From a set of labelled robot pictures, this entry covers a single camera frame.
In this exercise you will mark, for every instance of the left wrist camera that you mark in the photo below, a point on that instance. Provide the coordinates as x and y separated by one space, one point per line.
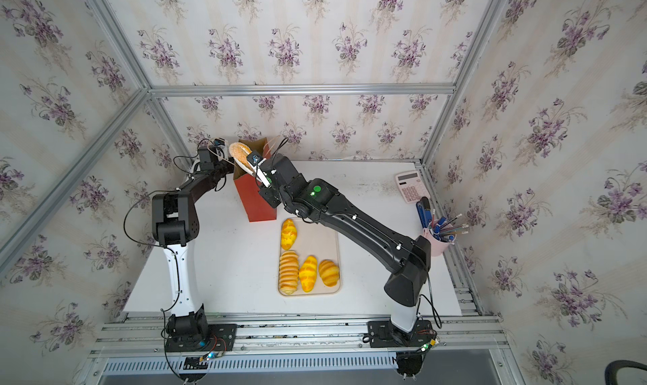
219 142

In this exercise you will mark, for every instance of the beige plastic tray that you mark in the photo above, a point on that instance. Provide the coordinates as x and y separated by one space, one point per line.
320 242

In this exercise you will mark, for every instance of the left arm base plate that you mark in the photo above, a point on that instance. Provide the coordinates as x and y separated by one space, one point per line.
215 337

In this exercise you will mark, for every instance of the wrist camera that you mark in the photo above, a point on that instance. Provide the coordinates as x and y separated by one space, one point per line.
219 142
254 158

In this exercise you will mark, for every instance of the red paper bag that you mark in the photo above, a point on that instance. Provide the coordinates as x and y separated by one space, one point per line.
256 208

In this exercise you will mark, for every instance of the pens in holder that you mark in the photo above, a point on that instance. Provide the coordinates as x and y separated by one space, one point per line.
447 230

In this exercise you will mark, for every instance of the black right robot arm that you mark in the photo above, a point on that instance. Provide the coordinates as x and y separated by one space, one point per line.
408 260

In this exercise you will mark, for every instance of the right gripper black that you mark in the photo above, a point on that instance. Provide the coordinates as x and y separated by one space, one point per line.
267 195

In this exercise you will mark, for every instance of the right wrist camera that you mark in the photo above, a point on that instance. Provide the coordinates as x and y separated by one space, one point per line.
254 158

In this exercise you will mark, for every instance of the pink calculator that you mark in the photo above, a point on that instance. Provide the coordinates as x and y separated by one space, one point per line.
411 186

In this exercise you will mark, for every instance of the long ridged yellow bread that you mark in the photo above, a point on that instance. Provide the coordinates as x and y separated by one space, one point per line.
288 276

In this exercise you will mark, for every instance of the aluminium frame rail base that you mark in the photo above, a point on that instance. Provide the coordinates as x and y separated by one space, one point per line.
140 334

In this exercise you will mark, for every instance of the blue stapler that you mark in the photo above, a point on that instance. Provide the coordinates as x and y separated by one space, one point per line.
425 212

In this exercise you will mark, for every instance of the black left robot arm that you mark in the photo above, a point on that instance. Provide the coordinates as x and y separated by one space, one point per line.
176 226

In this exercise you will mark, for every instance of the round yellow striped bread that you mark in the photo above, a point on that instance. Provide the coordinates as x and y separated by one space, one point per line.
329 273

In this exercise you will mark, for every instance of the pale seeded oval bread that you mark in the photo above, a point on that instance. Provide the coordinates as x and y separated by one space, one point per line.
240 153

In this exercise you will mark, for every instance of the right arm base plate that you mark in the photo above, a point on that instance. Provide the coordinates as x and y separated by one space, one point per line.
384 334

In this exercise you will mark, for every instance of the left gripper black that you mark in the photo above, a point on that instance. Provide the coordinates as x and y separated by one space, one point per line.
230 167

